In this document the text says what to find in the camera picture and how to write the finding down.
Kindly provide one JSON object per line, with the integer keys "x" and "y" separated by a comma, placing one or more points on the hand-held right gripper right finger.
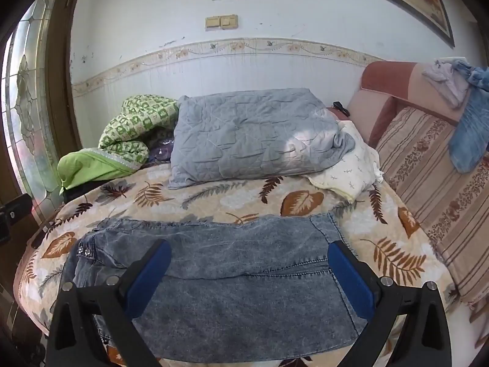
{"x": 351, "y": 283}

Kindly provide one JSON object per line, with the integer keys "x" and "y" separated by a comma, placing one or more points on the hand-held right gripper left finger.
{"x": 149, "y": 281}

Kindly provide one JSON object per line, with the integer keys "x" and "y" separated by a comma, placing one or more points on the grey denim pants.
{"x": 248, "y": 275}

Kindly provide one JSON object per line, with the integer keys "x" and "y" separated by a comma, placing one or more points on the plain green cloth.
{"x": 91, "y": 166}

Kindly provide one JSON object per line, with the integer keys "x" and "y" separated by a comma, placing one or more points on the leaf print blanket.
{"x": 214, "y": 198}

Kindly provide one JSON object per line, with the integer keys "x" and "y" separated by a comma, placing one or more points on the stained glass wooden door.
{"x": 34, "y": 103}

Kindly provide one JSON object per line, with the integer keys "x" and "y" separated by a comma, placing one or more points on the cream printed pillow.
{"x": 351, "y": 168}

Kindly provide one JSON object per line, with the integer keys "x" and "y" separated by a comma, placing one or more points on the purple cloth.
{"x": 162, "y": 149}

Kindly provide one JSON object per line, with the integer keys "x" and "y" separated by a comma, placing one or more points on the green patterned quilt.
{"x": 141, "y": 118}

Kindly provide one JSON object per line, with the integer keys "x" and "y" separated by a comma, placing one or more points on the small black object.
{"x": 340, "y": 107}

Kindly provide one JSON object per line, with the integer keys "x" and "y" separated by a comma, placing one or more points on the light blue jeans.
{"x": 470, "y": 133}

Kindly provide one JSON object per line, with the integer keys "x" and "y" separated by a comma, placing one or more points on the lavender cloth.
{"x": 445, "y": 80}

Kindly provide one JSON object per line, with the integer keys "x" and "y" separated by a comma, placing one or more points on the beige wall switch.
{"x": 213, "y": 23}
{"x": 229, "y": 21}

